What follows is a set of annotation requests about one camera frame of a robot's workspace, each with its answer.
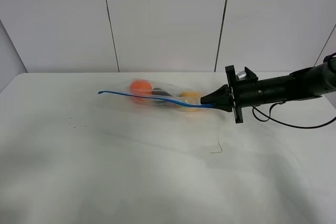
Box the yellow pear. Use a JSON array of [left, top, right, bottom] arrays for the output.
[[179, 90, 202, 112]]

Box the black cable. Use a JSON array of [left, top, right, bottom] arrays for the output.
[[251, 100, 336, 130]]

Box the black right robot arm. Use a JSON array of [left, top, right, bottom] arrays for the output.
[[200, 54, 335, 123]]

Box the clear zip bag blue strip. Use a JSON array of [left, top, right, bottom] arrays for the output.
[[97, 78, 213, 113]]

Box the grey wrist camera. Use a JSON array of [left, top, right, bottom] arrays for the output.
[[236, 67, 258, 81]]

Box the purple eggplant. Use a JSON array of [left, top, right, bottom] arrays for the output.
[[152, 88, 174, 107]]

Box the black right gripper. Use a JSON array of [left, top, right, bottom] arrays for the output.
[[201, 65, 265, 123]]

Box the orange fruit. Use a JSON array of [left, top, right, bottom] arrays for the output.
[[130, 80, 152, 96]]

